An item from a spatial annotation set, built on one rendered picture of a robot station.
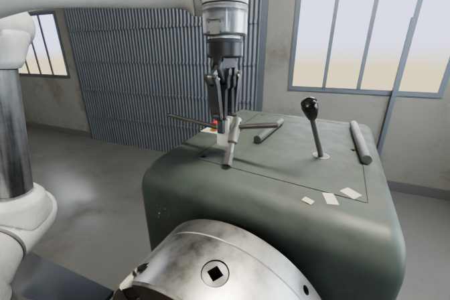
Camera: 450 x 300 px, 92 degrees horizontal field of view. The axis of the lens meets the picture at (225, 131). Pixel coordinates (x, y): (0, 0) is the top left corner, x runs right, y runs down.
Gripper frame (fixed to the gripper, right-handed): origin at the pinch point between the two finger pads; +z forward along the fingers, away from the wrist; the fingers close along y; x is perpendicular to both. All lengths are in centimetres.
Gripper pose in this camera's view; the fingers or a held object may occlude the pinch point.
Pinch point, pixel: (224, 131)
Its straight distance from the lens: 51.2
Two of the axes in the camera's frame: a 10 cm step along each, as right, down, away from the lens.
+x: 8.8, 1.6, -4.4
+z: 0.0, 9.4, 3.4
